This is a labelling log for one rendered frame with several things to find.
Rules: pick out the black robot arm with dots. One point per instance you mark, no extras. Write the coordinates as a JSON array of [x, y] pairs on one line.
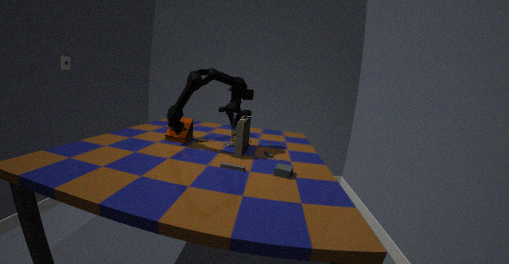
[[194, 82]]

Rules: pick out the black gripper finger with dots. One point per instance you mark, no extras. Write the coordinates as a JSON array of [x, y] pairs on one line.
[[237, 119], [230, 116]]

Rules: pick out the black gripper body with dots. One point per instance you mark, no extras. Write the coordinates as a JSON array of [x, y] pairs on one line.
[[239, 112]]

